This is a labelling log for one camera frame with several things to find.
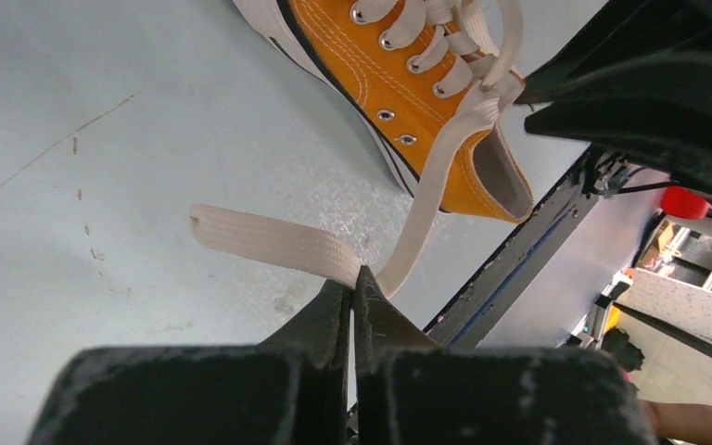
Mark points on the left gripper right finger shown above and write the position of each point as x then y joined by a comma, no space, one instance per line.
411,390

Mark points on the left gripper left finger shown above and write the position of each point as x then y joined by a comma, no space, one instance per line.
289,389

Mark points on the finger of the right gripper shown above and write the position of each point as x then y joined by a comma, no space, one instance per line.
659,117
656,41

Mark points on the orange canvas sneaker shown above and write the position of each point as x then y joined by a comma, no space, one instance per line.
408,68

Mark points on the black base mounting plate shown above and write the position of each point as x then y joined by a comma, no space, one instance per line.
478,306

